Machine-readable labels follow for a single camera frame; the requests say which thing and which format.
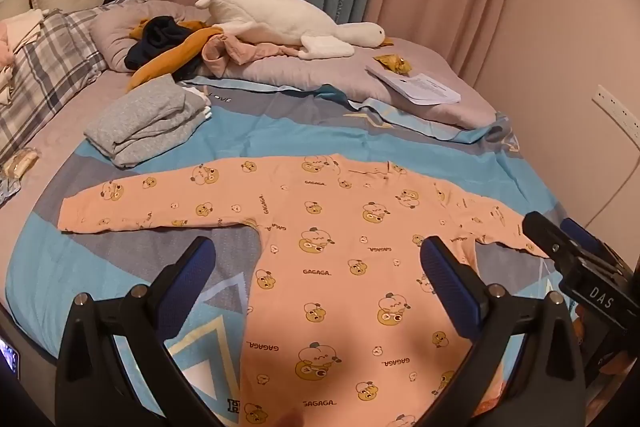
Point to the white paper stack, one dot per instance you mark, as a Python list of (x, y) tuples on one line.
[(420, 87)]

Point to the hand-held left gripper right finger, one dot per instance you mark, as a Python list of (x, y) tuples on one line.
[(447, 287)]

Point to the dark navy garment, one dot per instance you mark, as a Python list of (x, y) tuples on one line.
[(160, 34)]

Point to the white goose plush toy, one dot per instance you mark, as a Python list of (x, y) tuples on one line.
[(270, 14)]

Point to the white wall power strip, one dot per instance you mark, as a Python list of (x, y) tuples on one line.
[(612, 104)]

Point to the plaid pillow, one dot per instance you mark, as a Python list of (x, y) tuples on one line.
[(50, 57)]

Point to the grey folded clothes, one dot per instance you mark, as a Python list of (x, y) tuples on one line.
[(140, 117)]

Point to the black phone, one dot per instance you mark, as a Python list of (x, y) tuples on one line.
[(9, 359)]

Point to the dusty pink garment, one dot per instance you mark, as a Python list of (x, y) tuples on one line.
[(240, 52)]

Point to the yellow crumpled wrapper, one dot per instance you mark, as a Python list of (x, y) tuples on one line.
[(392, 63)]

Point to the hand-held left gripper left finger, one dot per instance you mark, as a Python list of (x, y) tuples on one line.
[(187, 277)]

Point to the lilac quilt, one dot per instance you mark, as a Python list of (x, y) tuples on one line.
[(310, 72)]

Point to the pink printed baby romper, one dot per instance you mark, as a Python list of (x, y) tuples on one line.
[(350, 267)]

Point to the clear plastic packet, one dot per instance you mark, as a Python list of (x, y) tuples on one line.
[(20, 162)]

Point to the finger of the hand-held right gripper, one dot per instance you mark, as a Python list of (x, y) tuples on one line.
[(575, 232), (542, 232)]

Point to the lilac bed sheet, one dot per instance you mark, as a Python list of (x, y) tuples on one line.
[(65, 142)]

